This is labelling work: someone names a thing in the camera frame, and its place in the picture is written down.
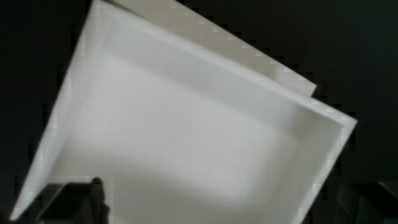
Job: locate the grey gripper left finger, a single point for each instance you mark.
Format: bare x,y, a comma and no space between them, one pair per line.
69,204

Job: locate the white drawer cabinet frame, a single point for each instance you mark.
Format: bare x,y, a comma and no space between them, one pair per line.
202,139

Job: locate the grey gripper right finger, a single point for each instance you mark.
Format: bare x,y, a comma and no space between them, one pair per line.
368,203

